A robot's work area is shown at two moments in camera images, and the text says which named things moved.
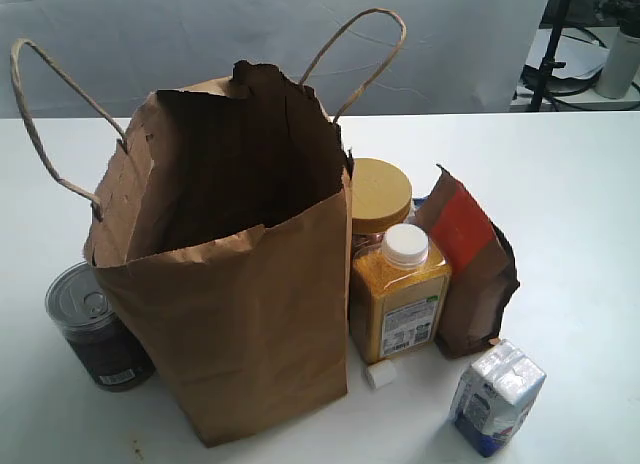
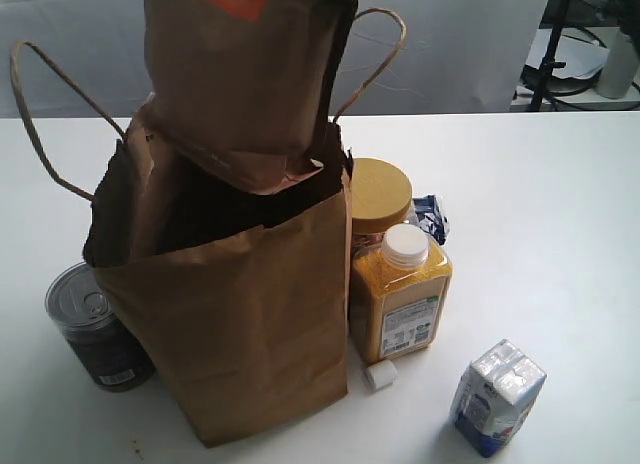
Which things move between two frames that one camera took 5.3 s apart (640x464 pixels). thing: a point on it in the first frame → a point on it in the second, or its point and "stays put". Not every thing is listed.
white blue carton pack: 495,396 stays put
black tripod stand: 548,62 stays put
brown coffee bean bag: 483,272 → 245,76
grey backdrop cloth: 466,48 stays put
